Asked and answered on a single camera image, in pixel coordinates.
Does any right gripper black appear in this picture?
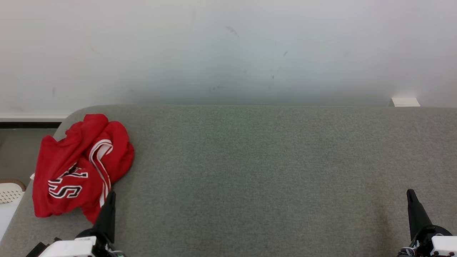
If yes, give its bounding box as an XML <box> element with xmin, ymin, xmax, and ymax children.
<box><xmin>398</xmin><ymin>189</ymin><xmax>453</xmax><ymax>257</ymax></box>

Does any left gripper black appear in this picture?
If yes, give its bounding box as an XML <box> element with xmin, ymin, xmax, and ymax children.
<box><xmin>75</xmin><ymin>191</ymin><xmax>125</xmax><ymax>257</ymax></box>

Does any red basketball jersey number 23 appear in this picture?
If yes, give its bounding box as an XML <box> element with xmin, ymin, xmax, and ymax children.
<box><xmin>32</xmin><ymin>123</ymin><xmax>115</xmax><ymax>224</ymax></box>

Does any white perforated laundry basket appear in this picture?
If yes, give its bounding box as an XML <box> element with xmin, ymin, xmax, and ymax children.
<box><xmin>0</xmin><ymin>179</ymin><xmax>27</xmax><ymax>243</ymax></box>

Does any grey fabric sofa seat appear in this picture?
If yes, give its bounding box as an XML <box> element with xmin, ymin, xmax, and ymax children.
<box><xmin>0</xmin><ymin>104</ymin><xmax>457</xmax><ymax>257</ymax></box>

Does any small white wall box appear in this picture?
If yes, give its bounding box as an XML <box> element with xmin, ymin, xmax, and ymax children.
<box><xmin>391</xmin><ymin>97</ymin><xmax>421</xmax><ymax>107</ymax></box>

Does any white wall skirting board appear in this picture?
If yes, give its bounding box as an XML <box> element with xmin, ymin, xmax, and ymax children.
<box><xmin>0</xmin><ymin>115</ymin><xmax>69</xmax><ymax>123</ymax></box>

